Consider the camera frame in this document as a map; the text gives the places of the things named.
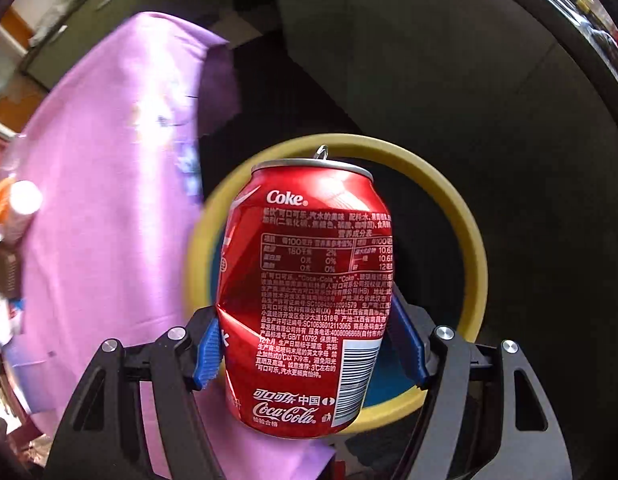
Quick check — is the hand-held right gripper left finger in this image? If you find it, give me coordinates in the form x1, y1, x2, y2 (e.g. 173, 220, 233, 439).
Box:
41, 305, 224, 480

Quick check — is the pink floral tablecloth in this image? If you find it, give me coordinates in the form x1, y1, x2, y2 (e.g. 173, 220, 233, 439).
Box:
0, 10, 337, 480

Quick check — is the yellow rimmed round bin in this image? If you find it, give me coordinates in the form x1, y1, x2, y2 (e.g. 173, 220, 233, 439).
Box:
184, 134, 490, 418

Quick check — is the red soda can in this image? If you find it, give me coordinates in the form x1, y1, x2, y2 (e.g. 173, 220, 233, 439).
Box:
215, 145, 396, 438

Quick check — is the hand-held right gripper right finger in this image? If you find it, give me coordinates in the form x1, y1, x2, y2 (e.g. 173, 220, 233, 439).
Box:
386, 290, 574, 480

